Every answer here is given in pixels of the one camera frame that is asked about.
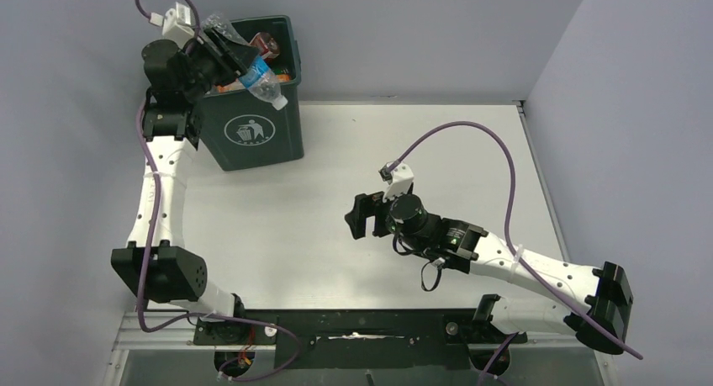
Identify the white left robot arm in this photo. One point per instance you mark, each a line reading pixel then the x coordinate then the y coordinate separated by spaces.
pixel 154 263

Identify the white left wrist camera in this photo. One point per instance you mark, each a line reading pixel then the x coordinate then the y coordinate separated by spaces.
pixel 176 24

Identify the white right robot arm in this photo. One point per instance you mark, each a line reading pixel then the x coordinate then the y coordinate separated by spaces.
pixel 591 303

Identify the dark green trash bin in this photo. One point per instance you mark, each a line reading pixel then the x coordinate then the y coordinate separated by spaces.
pixel 243 132

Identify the clear bottle blue label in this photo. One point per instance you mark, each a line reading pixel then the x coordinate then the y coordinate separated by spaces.
pixel 258 79

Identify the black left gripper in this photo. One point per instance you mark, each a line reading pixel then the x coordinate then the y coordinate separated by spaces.
pixel 236 58

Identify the brown tea bottle red label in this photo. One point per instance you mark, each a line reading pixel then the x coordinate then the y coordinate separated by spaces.
pixel 268 47

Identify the orange juice bottle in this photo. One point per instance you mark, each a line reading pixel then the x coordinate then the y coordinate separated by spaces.
pixel 281 78

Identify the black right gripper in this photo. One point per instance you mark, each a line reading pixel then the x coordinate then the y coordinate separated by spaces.
pixel 366 206

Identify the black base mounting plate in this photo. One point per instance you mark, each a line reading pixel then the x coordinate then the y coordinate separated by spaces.
pixel 454 339

